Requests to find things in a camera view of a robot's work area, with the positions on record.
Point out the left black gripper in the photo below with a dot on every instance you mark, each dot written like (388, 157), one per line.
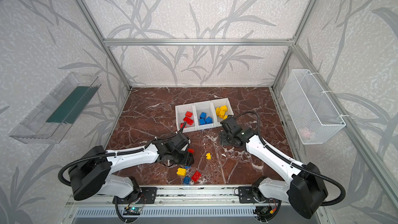
(175, 158)

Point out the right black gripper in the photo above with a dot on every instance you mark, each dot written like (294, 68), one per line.
(229, 140)

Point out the red eight-stud lego brick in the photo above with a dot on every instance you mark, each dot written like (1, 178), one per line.
(188, 120)

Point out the red lego brick bottom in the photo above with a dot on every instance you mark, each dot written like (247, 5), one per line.
(196, 176)

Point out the red lego brick long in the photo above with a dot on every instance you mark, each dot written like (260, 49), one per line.
(188, 114)

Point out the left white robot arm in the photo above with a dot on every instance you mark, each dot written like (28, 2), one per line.
(94, 173)

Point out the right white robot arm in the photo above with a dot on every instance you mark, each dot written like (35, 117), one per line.
(302, 185)

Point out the blue lego brick bottom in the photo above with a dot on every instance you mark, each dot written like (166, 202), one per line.
(186, 180)

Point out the right white bin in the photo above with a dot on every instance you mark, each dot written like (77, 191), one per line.
(218, 103)

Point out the white bin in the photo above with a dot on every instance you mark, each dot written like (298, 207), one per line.
(200, 107)
(218, 103)
(180, 111)

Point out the middle white bin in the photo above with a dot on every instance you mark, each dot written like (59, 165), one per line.
(200, 107)

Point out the left white bin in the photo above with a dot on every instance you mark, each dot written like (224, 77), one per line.
(180, 111)

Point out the green circuit board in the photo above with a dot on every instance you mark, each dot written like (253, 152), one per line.
(132, 211)

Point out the pink object in basket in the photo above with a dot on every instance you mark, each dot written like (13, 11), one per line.
(306, 133)

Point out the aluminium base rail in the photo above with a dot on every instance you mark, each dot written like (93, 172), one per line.
(176, 195)

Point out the white wire mesh basket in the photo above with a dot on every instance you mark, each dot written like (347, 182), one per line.
(310, 107)

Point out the clear plastic wall tray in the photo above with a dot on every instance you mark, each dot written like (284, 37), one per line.
(49, 122)

